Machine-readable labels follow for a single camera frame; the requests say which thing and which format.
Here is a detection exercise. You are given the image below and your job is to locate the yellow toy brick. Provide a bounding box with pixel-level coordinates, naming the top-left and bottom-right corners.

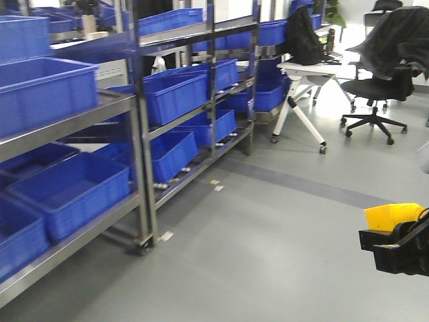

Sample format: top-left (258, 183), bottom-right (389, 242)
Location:
top-left (363, 203), bottom-right (424, 231)

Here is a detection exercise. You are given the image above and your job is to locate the black office chair with jacket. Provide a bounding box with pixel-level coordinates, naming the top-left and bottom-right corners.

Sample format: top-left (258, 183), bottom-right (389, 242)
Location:
top-left (341, 6), bottom-right (428, 145)

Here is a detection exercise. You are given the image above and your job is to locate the blue bin middle shelf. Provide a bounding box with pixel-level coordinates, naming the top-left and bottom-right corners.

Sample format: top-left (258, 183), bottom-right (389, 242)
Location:
top-left (143, 74), bottom-right (208, 125)

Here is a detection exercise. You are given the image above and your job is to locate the white folding table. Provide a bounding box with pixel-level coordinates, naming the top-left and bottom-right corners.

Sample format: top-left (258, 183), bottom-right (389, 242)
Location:
top-left (270, 58), bottom-right (359, 155)

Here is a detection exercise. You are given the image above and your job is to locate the black backpack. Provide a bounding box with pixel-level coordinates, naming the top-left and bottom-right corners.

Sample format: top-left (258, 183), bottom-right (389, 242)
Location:
top-left (286, 6), bottom-right (324, 66)

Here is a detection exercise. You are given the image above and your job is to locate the blue bin lower shelf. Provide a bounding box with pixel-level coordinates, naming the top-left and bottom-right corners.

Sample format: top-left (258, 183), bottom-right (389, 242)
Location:
top-left (7, 152), bottom-right (131, 244)

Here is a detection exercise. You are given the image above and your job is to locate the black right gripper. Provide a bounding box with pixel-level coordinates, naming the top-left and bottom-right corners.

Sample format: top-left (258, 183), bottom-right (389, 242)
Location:
top-left (359, 209), bottom-right (428, 276)

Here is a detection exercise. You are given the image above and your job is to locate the blue bin shelf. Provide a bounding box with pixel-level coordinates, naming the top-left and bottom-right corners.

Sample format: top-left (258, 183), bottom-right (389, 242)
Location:
top-left (143, 74), bottom-right (208, 125)
top-left (7, 152), bottom-right (131, 244)

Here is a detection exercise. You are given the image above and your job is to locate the large blue bin upper left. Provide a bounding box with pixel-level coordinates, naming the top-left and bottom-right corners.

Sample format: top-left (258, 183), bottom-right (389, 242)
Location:
top-left (1, 57), bottom-right (99, 138)

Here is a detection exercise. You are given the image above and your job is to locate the steel shelving rack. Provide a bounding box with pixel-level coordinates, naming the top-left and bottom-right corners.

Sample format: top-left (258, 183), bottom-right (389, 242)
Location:
top-left (0, 0), bottom-right (289, 308)

